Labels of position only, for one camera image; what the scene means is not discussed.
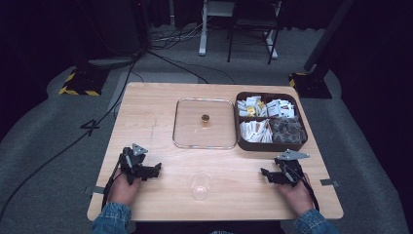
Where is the pile of dark brown packets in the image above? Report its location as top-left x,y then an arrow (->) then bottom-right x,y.
269,117 -> 308,145

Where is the person's right hand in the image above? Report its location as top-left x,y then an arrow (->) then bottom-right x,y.
276,174 -> 316,217

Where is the hand-held gripper cable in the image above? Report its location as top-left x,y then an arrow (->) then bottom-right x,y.
100,160 -> 123,211
293,170 -> 321,214

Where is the pile of white red-print packets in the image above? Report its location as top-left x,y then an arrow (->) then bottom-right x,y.
239,118 -> 274,144

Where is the clear plastic cup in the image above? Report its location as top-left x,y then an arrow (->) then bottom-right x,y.
188,171 -> 214,202

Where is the pile of white yellow packets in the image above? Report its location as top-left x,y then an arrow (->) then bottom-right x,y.
236,95 -> 268,118

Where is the clear square lid gold knob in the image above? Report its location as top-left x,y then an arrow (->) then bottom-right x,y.
171,97 -> 239,151

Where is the right hand-held gripper cable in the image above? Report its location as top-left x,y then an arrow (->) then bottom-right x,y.
293,170 -> 321,214

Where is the black metal chair frame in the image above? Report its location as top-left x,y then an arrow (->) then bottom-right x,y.
226,0 -> 282,65

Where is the bundle of floor cables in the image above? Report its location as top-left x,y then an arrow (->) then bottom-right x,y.
149,22 -> 208,51

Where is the white desk frame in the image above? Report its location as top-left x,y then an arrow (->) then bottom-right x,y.
198,0 -> 281,60

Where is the grey tape strip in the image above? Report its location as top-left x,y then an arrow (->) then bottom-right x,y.
85,185 -> 105,196
319,177 -> 341,188

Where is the pile of white dark-print packets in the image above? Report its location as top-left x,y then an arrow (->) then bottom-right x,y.
266,97 -> 296,119

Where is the person's left hand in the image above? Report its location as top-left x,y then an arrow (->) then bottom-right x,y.
108,169 -> 143,208

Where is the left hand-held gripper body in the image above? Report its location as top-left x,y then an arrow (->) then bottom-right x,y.
118,142 -> 149,186

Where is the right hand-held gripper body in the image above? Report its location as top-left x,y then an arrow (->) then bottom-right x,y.
274,148 -> 311,188

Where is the left hand-held gripper cable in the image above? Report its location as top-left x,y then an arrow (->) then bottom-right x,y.
100,160 -> 123,211

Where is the long black floor cable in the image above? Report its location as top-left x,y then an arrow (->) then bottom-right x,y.
0,48 -> 150,222

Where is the black slanted stand striped base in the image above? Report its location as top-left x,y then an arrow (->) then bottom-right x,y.
288,0 -> 356,99

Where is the brown compartment box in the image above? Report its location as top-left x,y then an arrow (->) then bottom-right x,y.
234,91 -> 309,153

